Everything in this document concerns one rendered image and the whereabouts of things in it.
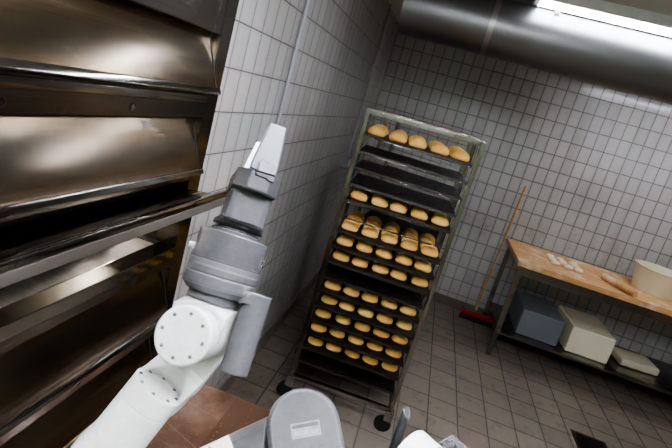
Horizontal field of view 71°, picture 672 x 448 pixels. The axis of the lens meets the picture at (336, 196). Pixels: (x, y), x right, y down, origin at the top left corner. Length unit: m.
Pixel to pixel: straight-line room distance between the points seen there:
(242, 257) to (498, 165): 4.46
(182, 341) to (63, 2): 0.74
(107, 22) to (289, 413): 0.87
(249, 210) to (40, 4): 0.62
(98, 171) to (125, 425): 0.72
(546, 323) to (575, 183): 1.38
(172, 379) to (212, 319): 0.13
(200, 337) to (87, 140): 0.74
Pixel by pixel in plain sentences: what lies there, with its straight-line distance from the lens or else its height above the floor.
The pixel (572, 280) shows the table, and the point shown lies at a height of 0.88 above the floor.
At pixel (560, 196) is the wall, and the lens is 5.06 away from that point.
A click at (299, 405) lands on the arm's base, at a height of 1.42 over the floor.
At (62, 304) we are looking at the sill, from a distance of 1.34.
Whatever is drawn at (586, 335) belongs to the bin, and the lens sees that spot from 4.72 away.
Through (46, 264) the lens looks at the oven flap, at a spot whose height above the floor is 1.40.
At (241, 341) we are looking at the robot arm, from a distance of 0.58.
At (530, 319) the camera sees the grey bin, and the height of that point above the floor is 0.39.
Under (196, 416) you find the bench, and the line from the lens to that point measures 1.95.
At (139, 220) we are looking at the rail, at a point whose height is 1.43.
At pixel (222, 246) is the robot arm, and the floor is 1.62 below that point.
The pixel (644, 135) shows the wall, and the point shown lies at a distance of 5.20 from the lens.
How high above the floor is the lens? 1.83
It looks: 12 degrees down
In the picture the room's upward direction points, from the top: 16 degrees clockwise
